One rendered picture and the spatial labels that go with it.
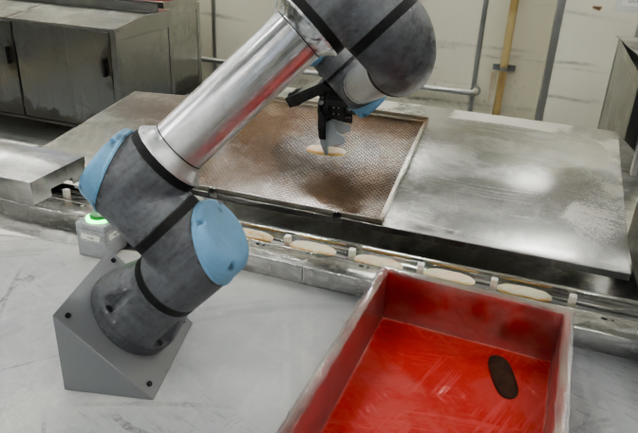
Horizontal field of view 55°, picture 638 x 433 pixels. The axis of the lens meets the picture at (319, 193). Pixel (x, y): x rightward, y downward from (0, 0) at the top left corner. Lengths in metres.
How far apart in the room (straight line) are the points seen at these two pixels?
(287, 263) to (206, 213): 0.35
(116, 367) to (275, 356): 0.25
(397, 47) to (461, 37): 4.01
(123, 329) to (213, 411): 0.18
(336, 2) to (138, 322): 0.54
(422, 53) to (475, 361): 0.51
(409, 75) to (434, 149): 0.74
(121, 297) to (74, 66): 3.29
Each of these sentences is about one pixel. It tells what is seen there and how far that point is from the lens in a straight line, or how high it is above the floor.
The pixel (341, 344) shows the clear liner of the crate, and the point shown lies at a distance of 0.91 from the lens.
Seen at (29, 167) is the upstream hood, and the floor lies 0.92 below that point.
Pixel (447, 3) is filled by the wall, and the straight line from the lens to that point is 4.84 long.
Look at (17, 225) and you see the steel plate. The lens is 1.54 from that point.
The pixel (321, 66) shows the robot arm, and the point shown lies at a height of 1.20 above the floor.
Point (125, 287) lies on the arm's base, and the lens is 0.97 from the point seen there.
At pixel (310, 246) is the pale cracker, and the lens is 1.27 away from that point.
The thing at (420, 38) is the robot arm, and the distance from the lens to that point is 0.86.
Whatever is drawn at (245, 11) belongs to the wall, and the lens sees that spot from 5.34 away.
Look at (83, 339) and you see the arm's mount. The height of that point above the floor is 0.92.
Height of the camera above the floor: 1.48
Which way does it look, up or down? 24 degrees down
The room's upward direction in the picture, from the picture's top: 3 degrees clockwise
